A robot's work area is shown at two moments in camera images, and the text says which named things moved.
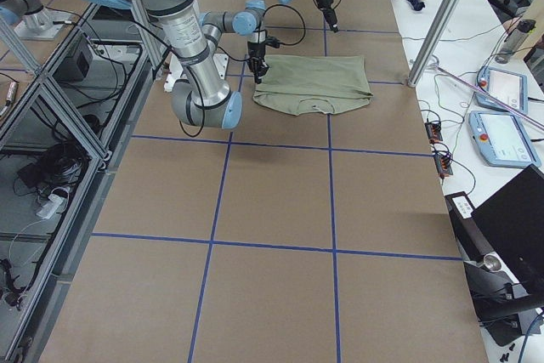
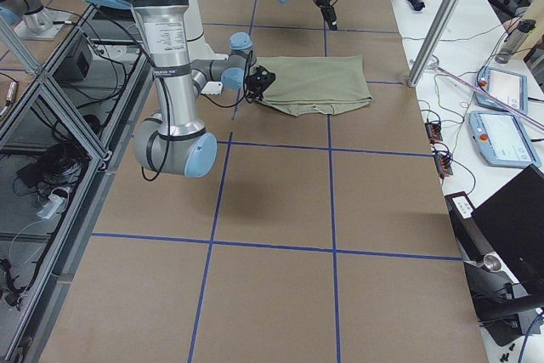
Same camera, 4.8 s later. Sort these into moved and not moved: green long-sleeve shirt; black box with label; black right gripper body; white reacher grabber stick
Moved: black right gripper body
Not moved: white reacher grabber stick; black box with label; green long-sleeve shirt
